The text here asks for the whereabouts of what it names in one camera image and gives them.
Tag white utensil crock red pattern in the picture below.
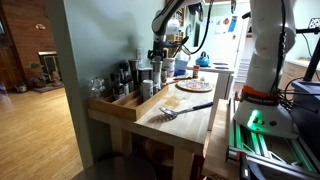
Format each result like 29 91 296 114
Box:
162 57 176 78

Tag clear glass grinder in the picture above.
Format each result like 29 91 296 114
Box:
89 76 106 100

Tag wooden robot platform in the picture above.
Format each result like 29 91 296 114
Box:
203 98 241 180

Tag white stove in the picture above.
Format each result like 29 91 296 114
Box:
186 61 236 101

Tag red lid spice jar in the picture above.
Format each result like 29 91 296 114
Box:
192 64 200 80

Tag white tissue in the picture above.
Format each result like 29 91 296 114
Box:
176 49 191 62

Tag silver and white grinder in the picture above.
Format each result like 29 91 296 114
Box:
151 60 164 91

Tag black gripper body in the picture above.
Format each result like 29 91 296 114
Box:
147 39 169 58

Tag wooden tray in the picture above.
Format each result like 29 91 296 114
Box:
88 84 170 122

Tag small dark bottle white label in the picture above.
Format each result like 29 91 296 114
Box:
122 78 130 96

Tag brown bottle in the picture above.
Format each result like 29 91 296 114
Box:
111 72 126 100

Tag colourful patterned ceramic plate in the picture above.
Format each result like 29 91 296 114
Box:
175 78 214 93

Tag white refrigerator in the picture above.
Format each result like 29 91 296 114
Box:
198 3 253 68

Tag black plastic spoon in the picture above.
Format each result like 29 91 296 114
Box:
171 35 190 58

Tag tall silver grinder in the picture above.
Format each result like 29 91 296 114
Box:
128 59 140 91

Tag light wooden cabinet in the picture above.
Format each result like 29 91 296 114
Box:
281 59 320 91

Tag small floor pot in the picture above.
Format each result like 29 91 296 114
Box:
14 81 28 94

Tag dark blue can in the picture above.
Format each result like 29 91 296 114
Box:
138 67 154 84

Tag wooden spice rack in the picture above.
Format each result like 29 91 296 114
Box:
165 6 186 44

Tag black equipment box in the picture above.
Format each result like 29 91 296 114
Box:
289 79 320 161

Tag small white shaker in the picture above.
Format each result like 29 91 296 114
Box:
142 79 155 103

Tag black pepper grinder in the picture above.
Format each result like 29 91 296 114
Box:
118 61 131 83

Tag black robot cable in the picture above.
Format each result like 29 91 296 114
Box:
181 0 215 56

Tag potted plant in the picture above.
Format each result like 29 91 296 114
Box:
27 61 48 88

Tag woven basket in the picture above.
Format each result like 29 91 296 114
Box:
143 138 174 168

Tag white wall outlet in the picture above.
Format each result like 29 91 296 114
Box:
135 47 144 66

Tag blue kettle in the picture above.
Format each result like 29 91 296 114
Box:
195 50 211 68

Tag aluminium frame rails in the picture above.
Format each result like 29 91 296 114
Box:
226 99 320 180

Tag light wooden table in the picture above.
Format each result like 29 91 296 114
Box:
87 69 221 180

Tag small spice bottle green cap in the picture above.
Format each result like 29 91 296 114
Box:
160 68 168 84

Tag blue tissue box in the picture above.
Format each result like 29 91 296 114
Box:
174 58 190 72

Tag metal slotted spoon black handle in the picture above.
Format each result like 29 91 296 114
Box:
158 101 214 120

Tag fireplace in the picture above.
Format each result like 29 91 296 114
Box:
37 50 63 83

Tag black stand pole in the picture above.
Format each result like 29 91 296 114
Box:
294 27 320 83

